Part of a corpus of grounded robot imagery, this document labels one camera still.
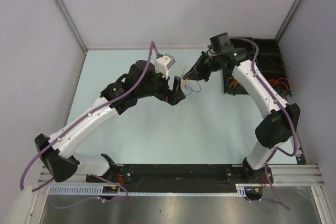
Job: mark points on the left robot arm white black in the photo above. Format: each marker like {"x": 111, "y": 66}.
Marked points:
{"x": 143, "y": 80}

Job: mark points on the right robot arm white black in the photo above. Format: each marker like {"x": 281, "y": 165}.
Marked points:
{"x": 277, "y": 130}

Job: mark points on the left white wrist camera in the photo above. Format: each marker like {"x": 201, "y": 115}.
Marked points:
{"x": 162, "y": 65}

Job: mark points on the white slotted cable duct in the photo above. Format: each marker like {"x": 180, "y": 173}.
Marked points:
{"x": 101, "y": 190}

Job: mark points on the aluminium frame rail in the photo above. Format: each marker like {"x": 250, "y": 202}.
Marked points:
{"x": 285, "y": 175}

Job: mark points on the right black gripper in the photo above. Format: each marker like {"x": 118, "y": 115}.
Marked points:
{"x": 196, "y": 73}

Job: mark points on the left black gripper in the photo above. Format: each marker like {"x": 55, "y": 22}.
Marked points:
{"x": 172, "y": 97}

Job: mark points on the black compartment tray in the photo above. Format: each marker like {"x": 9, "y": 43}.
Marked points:
{"x": 270, "y": 64}

